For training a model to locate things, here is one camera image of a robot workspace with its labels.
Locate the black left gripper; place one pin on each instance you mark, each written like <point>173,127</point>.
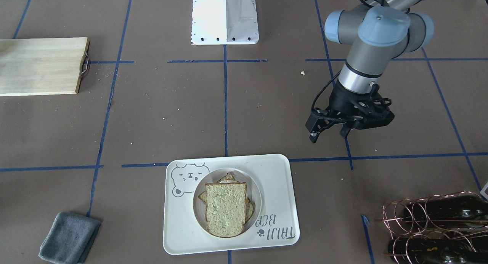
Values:
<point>342,99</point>

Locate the white round plate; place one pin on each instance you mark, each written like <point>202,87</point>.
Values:
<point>252,191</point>

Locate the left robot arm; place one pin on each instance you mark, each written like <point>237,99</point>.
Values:
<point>377,31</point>

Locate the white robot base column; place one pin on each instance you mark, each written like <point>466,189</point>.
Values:
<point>220,22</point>

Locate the cream bear tray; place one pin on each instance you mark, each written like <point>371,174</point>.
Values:
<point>277,223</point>

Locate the dark wine bottle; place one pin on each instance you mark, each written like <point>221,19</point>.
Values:
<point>462,211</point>
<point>423,250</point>

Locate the grey folded cloth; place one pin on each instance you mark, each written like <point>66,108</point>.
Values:
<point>70,239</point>

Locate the wooden cutting board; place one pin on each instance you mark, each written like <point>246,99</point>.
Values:
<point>40,66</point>

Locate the copper wire bottle rack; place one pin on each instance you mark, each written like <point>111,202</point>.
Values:
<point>392,218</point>

